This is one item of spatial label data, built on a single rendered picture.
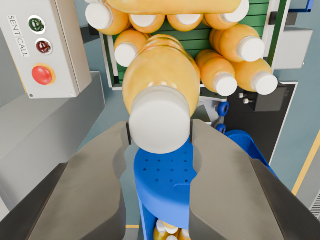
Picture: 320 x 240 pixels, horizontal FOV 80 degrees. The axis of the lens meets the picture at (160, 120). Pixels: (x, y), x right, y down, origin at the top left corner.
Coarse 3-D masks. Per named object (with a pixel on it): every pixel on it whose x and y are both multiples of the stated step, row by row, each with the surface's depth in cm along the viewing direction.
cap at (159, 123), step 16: (144, 96) 12; (160, 96) 11; (176, 96) 12; (144, 112) 11; (160, 112) 11; (176, 112) 11; (144, 128) 12; (160, 128) 12; (176, 128) 12; (144, 144) 12; (160, 144) 12; (176, 144) 12
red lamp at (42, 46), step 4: (40, 40) 33; (36, 44) 33; (40, 44) 33; (44, 44) 33; (48, 44) 34; (36, 48) 34; (40, 48) 34; (44, 48) 34; (48, 48) 34; (44, 52) 34
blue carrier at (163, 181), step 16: (144, 160) 46; (160, 160) 46; (176, 160) 46; (192, 160) 46; (144, 176) 42; (160, 176) 42; (176, 176) 42; (192, 176) 41; (144, 192) 40; (160, 192) 38; (176, 192) 38; (144, 208) 59; (160, 208) 38; (176, 208) 36; (144, 224) 57; (176, 224) 38
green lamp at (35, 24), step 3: (33, 18) 32; (36, 18) 32; (30, 21) 32; (33, 21) 32; (36, 21) 32; (39, 21) 32; (30, 24) 32; (33, 24) 32; (36, 24) 32; (39, 24) 32; (42, 24) 33; (30, 27) 32; (33, 27) 32; (36, 27) 32; (39, 27) 32; (42, 27) 33; (33, 30) 32; (36, 30) 32; (39, 30) 33
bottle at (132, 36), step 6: (126, 30) 38; (132, 30) 38; (120, 36) 37; (126, 36) 36; (132, 36) 36; (138, 36) 37; (144, 36) 40; (150, 36) 48; (120, 42) 36; (126, 42) 35; (132, 42) 36; (138, 42) 36; (114, 48) 37; (138, 48) 36
